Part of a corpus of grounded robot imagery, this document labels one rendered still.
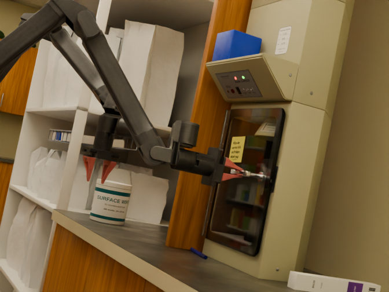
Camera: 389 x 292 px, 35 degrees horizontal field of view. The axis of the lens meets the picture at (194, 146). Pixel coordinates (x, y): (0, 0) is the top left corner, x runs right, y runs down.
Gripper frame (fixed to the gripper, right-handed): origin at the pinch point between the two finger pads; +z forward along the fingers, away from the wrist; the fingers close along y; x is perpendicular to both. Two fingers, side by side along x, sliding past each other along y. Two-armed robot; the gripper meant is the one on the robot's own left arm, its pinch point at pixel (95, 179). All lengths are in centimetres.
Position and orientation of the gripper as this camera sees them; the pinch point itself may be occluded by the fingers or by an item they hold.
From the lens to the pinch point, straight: 189.0
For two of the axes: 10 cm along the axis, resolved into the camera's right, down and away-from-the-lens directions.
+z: -2.0, 9.8, -0.5
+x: -4.5, -0.5, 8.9
